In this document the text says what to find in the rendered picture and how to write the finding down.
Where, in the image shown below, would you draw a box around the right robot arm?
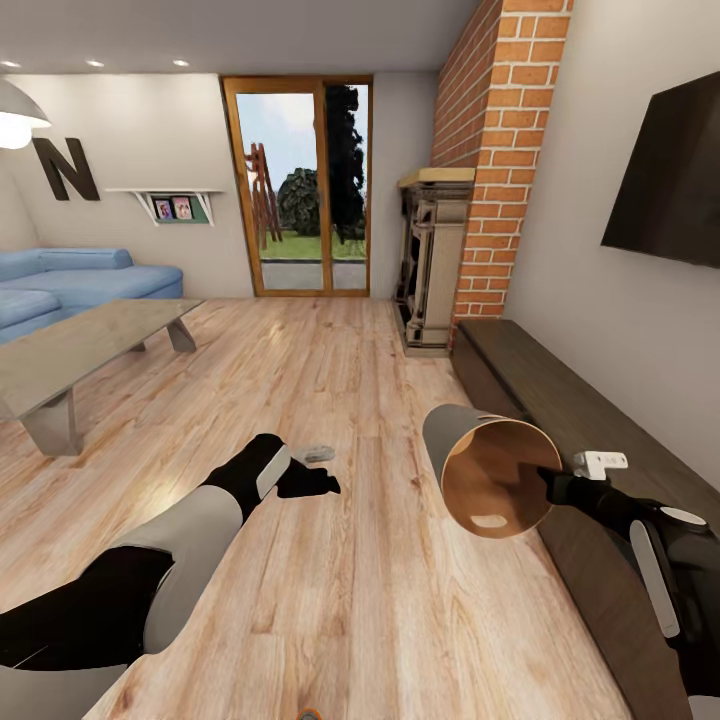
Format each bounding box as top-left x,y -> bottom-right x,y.
537,451 -> 720,720

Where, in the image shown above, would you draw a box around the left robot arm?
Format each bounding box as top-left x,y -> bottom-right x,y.
0,436 -> 341,720

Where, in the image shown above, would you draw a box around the trash can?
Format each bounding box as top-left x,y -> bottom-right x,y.
422,404 -> 562,539

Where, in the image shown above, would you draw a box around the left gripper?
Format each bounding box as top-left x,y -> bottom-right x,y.
277,464 -> 341,498

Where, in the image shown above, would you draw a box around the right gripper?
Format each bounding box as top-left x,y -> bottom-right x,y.
537,467 -> 616,522

